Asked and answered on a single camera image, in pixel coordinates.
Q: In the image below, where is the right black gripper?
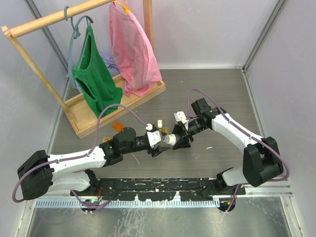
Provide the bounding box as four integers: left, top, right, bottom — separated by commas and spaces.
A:
169, 118, 208, 150

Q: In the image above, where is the aluminium frame rail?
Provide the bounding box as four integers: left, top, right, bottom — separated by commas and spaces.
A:
24, 181, 293, 198

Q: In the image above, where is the wooden clothes rack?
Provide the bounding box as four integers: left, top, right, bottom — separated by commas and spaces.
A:
2, 0, 165, 138

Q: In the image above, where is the yellow two-compartment pill box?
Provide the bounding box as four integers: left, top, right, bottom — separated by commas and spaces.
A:
157, 119, 170, 135

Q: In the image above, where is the clear amber pill bottle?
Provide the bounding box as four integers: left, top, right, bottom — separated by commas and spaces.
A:
102, 137, 111, 142

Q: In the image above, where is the white-capped dark pill bottle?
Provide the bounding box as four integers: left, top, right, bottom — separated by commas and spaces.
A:
164, 134, 183, 146

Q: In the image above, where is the white slotted cable duct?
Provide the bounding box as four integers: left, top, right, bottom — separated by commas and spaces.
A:
35, 198, 220, 208

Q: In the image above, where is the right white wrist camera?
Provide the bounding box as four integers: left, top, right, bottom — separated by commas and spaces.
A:
174, 111, 189, 124

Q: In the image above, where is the green tank top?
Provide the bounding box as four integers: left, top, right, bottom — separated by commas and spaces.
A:
73, 26, 123, 117

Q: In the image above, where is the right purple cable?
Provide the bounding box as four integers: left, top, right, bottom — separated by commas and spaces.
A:
187, 88, 290, 213

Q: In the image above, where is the orange pill box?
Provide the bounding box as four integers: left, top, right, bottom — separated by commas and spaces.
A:
113, 121, 124, 132

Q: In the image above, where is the pink shirt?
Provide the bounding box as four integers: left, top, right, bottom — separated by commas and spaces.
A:
109, 2, 162, 96

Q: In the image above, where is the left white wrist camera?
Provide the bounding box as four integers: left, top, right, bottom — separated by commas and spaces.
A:
146, 123, 163, 148

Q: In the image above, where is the grey-blue clothes hanger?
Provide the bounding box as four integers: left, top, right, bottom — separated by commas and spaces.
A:
67, 15, 94, 88

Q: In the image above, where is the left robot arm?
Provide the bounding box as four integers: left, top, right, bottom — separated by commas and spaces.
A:
17, 127, 168, 200

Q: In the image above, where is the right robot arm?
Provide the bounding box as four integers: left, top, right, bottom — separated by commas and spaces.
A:
165, 98, 284, 195

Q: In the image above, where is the orange clothes hanger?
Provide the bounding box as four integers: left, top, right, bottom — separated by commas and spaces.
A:
113, 0, 131, 14

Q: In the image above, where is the lavender cloth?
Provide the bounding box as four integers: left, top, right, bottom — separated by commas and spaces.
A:
66, 53, 120, 93

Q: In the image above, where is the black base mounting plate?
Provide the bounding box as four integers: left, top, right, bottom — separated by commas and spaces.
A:
76, 178, 235, 201

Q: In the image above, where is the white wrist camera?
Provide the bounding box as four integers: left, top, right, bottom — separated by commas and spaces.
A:
174, 111, 189, 124
146, 123, 163, 148

